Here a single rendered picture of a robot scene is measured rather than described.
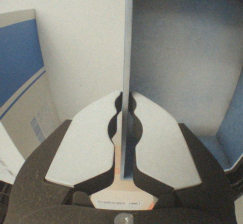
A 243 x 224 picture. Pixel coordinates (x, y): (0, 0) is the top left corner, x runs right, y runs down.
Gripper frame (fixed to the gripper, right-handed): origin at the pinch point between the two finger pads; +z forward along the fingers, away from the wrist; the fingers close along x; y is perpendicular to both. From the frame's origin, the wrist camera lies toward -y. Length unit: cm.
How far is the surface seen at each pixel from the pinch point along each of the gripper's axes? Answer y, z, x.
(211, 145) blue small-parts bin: 9.6, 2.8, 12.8
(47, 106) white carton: 3.9, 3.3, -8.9
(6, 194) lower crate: 34.6, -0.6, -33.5
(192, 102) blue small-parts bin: 3.7, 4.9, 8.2
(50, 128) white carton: 6.5, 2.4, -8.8
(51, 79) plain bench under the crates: 1.5, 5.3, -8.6
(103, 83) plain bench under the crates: 1.9, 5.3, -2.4
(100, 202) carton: 16.6, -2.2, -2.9
